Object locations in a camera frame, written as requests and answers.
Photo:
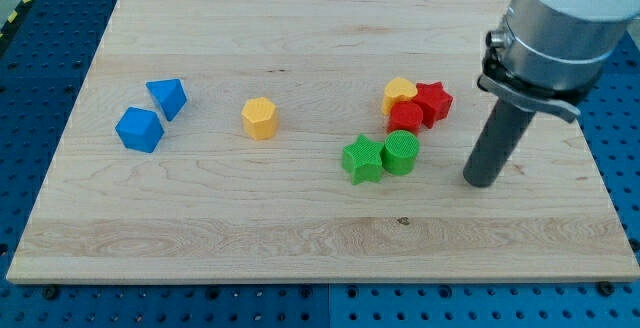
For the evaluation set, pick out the green star block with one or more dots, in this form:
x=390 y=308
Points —
x=362 y=160

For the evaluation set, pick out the blue triangular prism block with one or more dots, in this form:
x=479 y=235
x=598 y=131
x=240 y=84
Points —
x=169 y=95

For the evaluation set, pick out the red star block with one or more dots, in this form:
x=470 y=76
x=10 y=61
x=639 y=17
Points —
x=434 y=101

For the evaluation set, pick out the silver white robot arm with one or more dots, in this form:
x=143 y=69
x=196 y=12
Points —
x=546 y=55

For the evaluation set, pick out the green cylinder block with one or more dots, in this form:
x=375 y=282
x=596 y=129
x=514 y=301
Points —
x=400 y=152

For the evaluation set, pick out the light wooden board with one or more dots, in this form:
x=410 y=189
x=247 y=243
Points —
x=211 y=205

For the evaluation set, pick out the red cylinder block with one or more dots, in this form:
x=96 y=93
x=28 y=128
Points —
x=405 y=115

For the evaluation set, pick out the yellow hexagon block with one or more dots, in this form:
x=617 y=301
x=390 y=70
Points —
x=260 y=118

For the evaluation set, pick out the yellow heart block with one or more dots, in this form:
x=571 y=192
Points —
x=397 y=90

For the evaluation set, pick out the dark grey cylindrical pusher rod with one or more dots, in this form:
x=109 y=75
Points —
x=501 y=133

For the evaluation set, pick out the blue cube block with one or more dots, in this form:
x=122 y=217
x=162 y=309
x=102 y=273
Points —
x=139 y=129

